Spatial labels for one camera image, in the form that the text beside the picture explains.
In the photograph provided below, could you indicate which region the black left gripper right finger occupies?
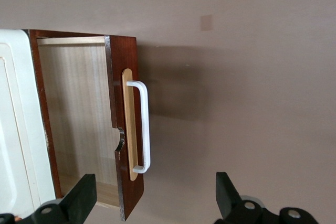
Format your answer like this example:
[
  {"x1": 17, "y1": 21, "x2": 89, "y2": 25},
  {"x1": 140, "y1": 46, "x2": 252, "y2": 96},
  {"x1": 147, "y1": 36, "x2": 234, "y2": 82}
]
[{"x1": 214, "y1": 172, "x2": 319, "y2": 224}]

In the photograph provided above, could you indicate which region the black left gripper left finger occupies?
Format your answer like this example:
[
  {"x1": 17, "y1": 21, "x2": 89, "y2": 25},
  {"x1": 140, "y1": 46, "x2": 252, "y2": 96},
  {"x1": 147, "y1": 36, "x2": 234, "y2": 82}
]
[{"x1": 0, "y1": 173, "x2": 98, "y2": 224}]

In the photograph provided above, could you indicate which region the light wooden handle backplate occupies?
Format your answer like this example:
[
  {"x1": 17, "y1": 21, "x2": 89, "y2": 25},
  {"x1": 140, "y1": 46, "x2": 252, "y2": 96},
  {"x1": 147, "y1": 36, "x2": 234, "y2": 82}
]
[{"x1": 121, "y1": 68, "x2": 139, "y2": 182}]

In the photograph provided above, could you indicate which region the dark brown drawer with handle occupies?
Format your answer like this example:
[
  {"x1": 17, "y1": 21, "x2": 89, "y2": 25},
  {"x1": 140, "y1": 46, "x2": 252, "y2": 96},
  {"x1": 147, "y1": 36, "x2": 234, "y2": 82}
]
[{"x1": 36, "y1": 34, "x2": 146, "y2": 221}]

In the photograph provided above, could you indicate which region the white drawer handle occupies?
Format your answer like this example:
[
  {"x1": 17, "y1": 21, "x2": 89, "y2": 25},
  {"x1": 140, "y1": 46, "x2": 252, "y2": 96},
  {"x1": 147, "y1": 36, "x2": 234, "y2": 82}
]
[{"x1": 126, "y1": 80, "x2": 152, "y2": 174}]

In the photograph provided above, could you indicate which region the plain dark brown drawer front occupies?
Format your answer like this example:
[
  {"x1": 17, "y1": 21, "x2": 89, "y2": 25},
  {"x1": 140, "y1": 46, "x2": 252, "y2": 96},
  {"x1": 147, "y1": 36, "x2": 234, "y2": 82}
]
[{"x1": 27, "y1": 29, "x2": 64, "y2": 199}]

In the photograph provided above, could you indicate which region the white cabinet body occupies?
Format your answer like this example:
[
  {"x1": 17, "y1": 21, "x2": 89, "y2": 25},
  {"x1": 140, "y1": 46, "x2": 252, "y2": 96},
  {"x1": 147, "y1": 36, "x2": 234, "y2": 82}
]
[{"x1": 0, "y1": 29, "x2": 57, "y2": 216}]

